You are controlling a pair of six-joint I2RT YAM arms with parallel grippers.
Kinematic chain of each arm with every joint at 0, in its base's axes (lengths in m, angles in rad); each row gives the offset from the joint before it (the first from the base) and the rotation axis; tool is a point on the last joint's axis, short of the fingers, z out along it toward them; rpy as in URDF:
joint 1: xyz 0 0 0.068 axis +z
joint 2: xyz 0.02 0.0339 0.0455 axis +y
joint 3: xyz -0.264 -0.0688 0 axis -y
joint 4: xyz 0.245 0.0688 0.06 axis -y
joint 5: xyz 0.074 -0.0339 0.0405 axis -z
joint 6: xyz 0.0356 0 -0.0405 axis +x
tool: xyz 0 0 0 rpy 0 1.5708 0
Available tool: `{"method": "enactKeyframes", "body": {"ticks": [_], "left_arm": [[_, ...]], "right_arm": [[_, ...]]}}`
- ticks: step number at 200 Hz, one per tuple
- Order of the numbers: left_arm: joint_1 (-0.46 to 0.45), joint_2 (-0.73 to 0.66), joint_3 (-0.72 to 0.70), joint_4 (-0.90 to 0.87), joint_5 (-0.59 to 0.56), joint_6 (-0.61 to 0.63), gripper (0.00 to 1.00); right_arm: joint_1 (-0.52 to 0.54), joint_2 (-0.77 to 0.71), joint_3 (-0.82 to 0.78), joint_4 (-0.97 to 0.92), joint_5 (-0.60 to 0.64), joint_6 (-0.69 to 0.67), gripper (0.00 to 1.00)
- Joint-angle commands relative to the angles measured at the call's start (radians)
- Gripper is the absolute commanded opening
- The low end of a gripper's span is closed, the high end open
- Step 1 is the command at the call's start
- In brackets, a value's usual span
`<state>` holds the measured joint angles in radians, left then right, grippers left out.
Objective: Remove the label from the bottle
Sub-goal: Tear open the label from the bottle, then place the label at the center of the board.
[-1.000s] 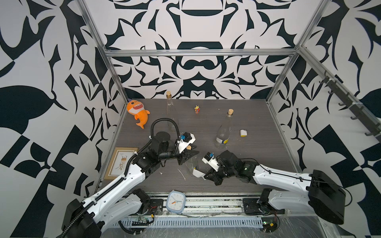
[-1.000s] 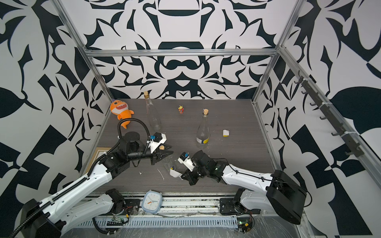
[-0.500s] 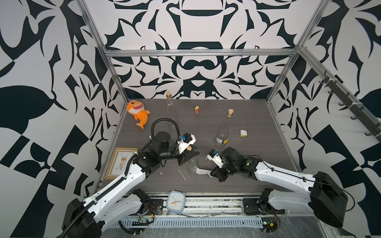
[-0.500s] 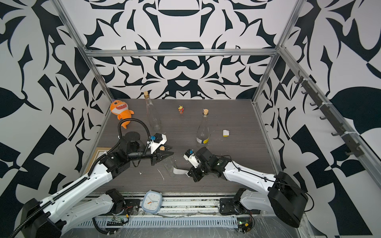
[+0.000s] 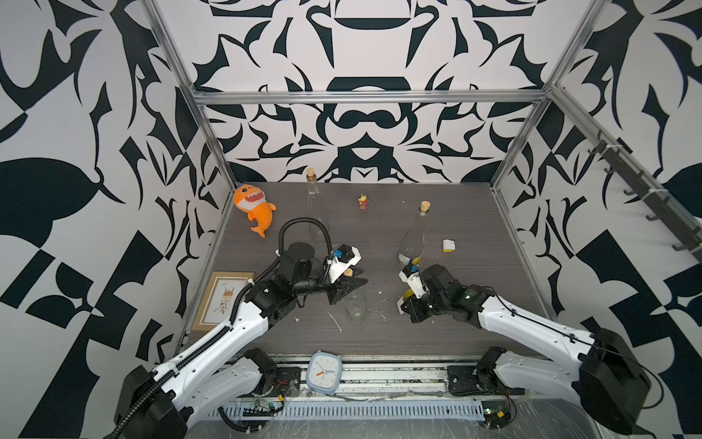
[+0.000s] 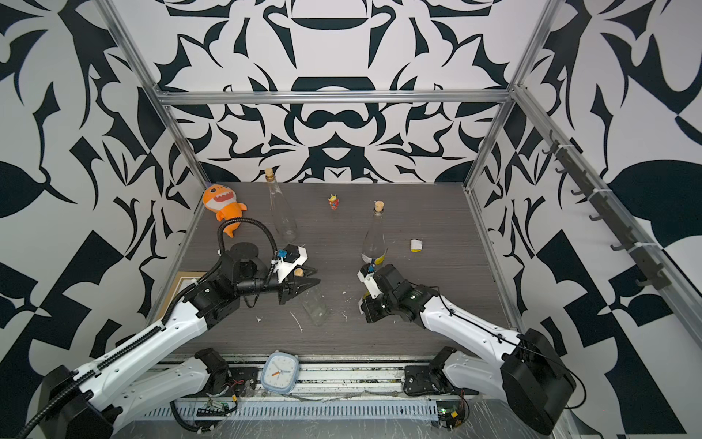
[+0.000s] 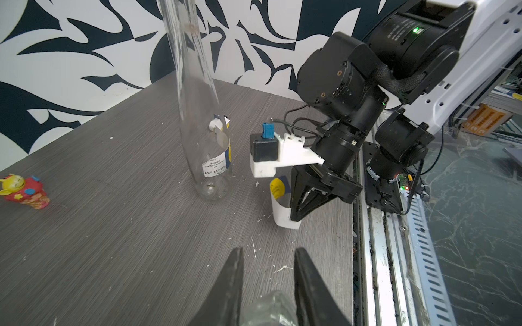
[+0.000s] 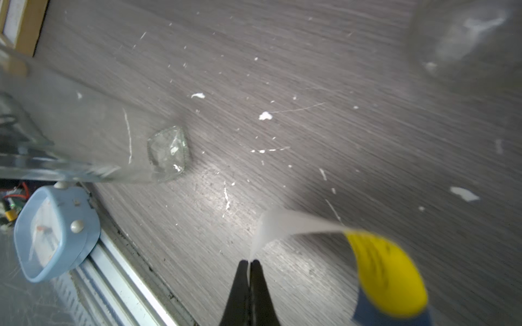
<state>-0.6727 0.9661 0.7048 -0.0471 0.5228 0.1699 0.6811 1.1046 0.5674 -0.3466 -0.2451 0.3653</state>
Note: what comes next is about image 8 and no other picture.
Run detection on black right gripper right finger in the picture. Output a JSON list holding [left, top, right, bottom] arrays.
[[250, 259, 281, 326]]

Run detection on circuit board with wires left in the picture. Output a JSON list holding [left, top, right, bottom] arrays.
[[1, 179, 31, 225]]

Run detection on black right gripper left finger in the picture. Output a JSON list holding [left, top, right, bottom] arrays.
[[219, 260, 250, 326]]

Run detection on light blue alarm clock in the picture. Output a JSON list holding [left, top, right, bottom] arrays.
[[14, 186, 101, 283]]

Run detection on tall clear bottle yellow label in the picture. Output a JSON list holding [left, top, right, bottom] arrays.
[[407, 1, 521, 94]]

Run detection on wooden picture frame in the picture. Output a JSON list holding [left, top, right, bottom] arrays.
[[1, 0, 49, 57]]

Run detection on small clear bottle with cork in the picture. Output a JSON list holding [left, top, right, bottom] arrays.
[[1, 47, 190, 183]]

